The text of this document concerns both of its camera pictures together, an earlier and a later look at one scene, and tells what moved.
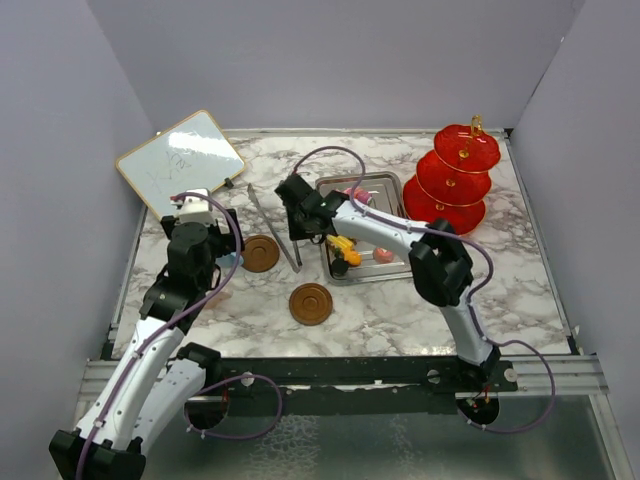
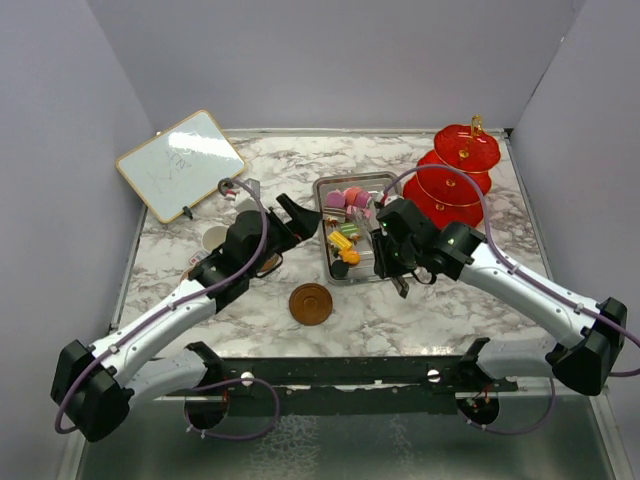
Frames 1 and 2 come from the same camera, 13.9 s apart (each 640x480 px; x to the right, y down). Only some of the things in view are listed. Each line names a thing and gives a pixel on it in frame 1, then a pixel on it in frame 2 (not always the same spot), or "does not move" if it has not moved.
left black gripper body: (221, 243) -> (281, 239)
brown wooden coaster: (310, 304) does not move
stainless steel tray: (388, 196) does not move
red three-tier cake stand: (452, 180) does not move
